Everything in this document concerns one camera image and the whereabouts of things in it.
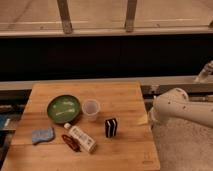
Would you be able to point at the black white striped eraser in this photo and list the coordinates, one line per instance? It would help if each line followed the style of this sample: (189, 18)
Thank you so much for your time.
(111, 127)

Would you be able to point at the left metal frame post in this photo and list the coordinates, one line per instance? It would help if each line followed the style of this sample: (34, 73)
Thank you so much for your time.
(65, 16)

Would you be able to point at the clear plastic cup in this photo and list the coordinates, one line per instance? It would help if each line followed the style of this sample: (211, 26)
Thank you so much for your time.
(90, 109)

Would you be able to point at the metal frame post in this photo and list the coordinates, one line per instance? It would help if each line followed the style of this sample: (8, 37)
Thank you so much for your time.
(130, 15)
(65, 16)

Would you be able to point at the green bowl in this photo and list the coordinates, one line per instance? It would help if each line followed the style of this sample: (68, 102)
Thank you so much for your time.
(63, 108)

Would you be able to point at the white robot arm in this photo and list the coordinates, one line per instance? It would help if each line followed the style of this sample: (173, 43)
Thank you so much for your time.
(175, 103)

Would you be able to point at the right metal frame post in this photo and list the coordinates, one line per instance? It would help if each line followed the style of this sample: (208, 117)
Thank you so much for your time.
(130, 15)

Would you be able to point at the blue sponge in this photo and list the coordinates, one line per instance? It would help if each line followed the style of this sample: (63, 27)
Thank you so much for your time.
(46, 135)

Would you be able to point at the white tube bottle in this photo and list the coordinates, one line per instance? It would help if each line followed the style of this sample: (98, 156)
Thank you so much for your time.
(86, 141)

